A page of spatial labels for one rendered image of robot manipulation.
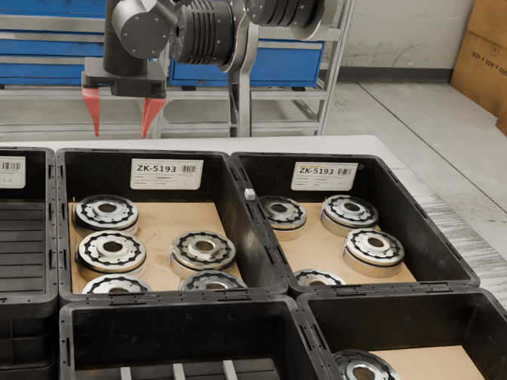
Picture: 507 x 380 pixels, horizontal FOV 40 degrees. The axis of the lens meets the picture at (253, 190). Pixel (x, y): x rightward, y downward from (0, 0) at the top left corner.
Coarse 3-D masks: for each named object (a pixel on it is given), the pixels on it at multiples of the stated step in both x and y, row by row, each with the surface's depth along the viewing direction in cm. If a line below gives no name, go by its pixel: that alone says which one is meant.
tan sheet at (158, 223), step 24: (144, 216) 121; (168, 216) 122; (192, 216) 123; (216, 216) 125; (72, 240) 112; (144, 240) 115; (168, 240) 116; (72, 264) 107; (168, 264) 110; (72, 288) 102; (168, 288) 105
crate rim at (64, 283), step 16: (64, 160) 113; (224, 160) 122; (64, 176) 109; (64, 192) 105; (240, 192) 113; (64, 208) 101; (64, 224) 98; (256, 224) 106; (64, 240) 95; (64, 256) 94; (272, 256) 99; (64, 272) 89; (272, 272) 96; (64, 288) 86; (240, 288) 92; (256, 288) 92; (272, 288) 93; (64, 304) 85
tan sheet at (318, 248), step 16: (304, 208) 132; (320, 208) 133; (320, 224) 128; (304, 240) 122; (320, 240) 123; (336, 240) 124; (288, 256) 117; (304, 256) 118; (320, 256) 119; (336, 256) 120; (336, 272) 116; (352, 272) 116; (400, 272) 118
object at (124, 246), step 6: (102, 240) 107; (108, 240) 107; (114, 240) 107; (120, 240) 108; (102, 246) 106; (120, 246) 107; (126, 246) 106; (102, 252) 104; (108, 252) 104; (120, 252) 105; (126, 252) 105; (114, 258) 104
